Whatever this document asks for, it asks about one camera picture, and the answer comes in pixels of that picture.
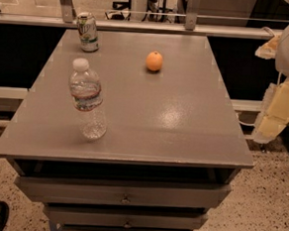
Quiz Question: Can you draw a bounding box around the green white soda can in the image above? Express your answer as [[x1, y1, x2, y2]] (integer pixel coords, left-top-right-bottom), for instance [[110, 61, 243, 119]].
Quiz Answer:
[[76, 12, 99, 53]]

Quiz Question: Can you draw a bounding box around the metal railing frame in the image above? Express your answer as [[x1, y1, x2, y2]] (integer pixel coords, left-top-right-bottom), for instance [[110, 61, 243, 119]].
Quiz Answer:
[[0, 0, 289, 40]]

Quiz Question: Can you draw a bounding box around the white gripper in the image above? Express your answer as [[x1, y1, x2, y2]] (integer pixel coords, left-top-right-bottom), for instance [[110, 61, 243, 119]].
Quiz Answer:
[[252, 25, 289, 144]]

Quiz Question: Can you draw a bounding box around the clear plastic water bottle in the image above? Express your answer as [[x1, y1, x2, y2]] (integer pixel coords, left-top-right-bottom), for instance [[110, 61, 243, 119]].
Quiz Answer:
[[68, 58, 107, 141]]

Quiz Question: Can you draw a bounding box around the grey drawer cabinet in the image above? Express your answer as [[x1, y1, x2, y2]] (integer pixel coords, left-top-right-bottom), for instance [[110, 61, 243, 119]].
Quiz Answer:
[[0, 30, 252, 231]]

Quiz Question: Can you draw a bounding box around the orange fruit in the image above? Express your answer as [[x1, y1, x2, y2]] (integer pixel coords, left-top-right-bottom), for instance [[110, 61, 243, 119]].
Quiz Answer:
[[145, 52, 163, 71]]

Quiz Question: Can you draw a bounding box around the white cable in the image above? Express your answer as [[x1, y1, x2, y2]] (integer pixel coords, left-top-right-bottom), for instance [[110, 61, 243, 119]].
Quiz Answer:
[[236, 112, 259, 129]]

